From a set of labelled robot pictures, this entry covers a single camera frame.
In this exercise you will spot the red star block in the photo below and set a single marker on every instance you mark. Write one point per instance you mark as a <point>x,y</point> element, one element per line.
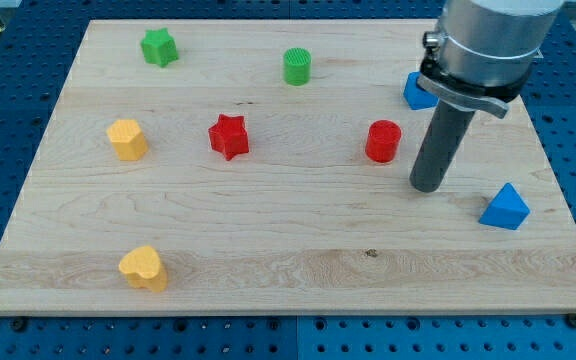
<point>228,136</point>

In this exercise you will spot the yellow heart block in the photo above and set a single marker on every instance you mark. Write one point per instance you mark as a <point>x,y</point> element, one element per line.
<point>142,267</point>

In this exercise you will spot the blue triangle block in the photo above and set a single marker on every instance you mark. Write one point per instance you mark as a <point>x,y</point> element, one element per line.
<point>506,210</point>

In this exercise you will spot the blue cube block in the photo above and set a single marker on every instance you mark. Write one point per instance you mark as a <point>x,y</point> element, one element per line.
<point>416,97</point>

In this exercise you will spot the green star block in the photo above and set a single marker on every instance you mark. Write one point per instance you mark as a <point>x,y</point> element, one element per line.
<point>159,47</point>

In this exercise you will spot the yellow hexagon block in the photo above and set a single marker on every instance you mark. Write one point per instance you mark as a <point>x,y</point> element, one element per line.
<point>127,139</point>

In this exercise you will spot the red cylinder block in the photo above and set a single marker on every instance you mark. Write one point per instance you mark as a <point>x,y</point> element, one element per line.
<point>383,140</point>

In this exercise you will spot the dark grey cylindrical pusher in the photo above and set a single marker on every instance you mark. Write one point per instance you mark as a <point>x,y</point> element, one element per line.
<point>442,139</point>

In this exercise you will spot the green cylinder block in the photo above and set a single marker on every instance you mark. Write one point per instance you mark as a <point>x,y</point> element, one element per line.
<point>296,66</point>

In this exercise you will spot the black and silver clamp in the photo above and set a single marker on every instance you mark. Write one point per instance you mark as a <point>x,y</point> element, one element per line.
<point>469,96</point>

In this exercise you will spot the wooden board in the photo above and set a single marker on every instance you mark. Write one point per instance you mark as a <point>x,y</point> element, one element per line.
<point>304,223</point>

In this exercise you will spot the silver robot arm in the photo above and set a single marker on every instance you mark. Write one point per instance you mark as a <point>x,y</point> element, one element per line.
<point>490,43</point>

